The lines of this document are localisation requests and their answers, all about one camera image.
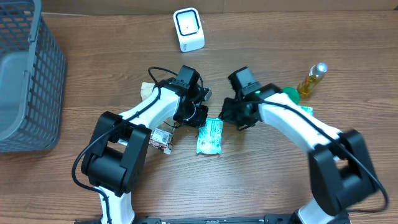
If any green white tissue pack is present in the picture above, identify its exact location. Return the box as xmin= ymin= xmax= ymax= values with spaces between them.
xmin=300 ymin=106 xmax=313 ymax=116

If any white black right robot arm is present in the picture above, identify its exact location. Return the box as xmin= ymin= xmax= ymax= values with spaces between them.
xmin=220 ymin=67 xmax=380 ymax=223

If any white jar green lid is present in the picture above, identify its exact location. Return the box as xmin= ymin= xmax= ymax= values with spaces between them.
xmin=282 ymin=87 xmax=301 ymax=105

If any white barcode scanner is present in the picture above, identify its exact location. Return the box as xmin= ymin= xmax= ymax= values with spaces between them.
xmin=173 ymin=7 xmax=205 ymax=52

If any beige brown snack pouch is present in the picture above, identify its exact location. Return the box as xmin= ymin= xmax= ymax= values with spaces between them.
xmin=119 ymin=82 xmax=180 ymax=154

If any grey plastic mesh basket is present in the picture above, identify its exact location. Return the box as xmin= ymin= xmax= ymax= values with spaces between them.
xmin=1 ymin=0 xmax=67 ymax=153

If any yellow liquid bottle grey cap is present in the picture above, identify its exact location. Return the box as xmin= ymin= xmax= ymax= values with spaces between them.
xmin=297 ymin=62 xmax=328 ymax=98

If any teal snack pack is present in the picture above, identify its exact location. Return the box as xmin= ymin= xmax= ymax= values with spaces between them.
xmin=196 ymin=118 xmax=224 ymax=154

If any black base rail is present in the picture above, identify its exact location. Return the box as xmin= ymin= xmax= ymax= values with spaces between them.
xmin=133 ymin=213 xmax=302 ymax=224

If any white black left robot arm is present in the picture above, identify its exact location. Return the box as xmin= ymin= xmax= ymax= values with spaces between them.
xmin=72 ymin=65 xmax=210 ymax=223

